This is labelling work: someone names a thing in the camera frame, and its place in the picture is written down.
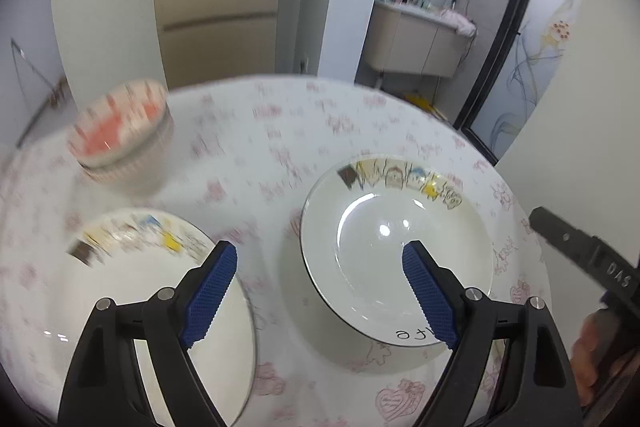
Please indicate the pink strawberry rabbit bowl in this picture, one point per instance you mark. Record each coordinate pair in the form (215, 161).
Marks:
(115, 127)

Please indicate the white drain pipe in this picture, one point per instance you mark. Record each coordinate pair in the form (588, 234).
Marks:
(380, 79)

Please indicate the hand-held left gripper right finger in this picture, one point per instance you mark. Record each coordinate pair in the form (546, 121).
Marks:
(430, 302)

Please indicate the metal rod frame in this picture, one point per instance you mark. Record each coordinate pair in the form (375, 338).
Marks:
(59, 91)

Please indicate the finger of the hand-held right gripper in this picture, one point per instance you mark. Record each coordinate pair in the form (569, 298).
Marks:
(560, 234)

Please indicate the person's right hand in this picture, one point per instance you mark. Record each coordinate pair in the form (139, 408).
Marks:
(585, 357)

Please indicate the white cartoon print plate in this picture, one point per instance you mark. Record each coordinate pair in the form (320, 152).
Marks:
(140, 277)
(350, 257)

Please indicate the pink towel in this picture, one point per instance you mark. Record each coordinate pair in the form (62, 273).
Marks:
(460, 21)

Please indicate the beige vanity cabinet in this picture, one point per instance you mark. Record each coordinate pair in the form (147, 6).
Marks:
(410, 42)

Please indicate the pink printed tablecloth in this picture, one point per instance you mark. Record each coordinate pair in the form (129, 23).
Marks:
(280, 142)

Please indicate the glass door with black frame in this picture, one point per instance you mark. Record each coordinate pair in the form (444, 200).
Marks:
(540, 57)

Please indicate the yellow floor item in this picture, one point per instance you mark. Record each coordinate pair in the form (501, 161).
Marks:
(420, 99)

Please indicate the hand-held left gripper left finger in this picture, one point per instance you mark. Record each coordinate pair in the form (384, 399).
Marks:
(210, 297)

